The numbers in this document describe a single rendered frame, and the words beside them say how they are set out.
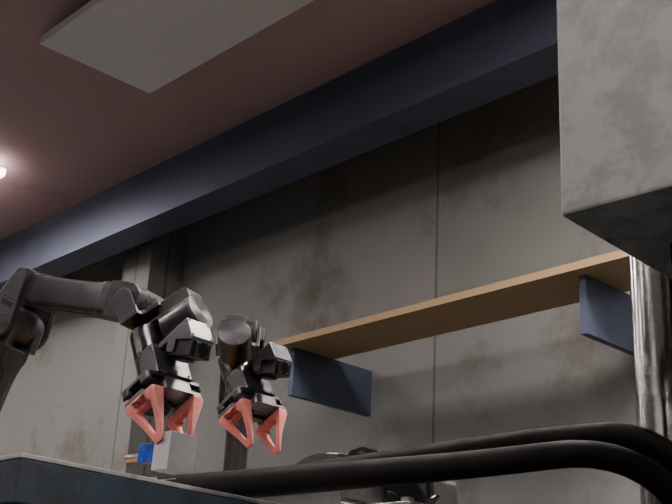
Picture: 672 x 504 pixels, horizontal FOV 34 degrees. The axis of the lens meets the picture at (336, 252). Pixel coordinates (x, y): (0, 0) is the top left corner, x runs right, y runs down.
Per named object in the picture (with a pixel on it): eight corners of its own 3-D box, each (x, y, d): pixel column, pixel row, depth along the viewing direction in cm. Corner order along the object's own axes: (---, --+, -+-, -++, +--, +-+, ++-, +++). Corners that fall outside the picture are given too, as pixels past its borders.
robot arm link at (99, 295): (174, 297, 174) (38, 281, 190) (139, 279, 167) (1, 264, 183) (153, 372, 171) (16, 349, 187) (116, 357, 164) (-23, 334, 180)
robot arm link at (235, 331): (260, 346, 189) (265, 294, 197) (209, 343, 189) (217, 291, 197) (259, 387, 197) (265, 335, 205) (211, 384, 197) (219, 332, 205)
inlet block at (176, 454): (110, 474, 160) (115, 437, 162) (137, 479, 163) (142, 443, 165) (166, 468, 151) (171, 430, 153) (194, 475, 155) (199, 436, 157)
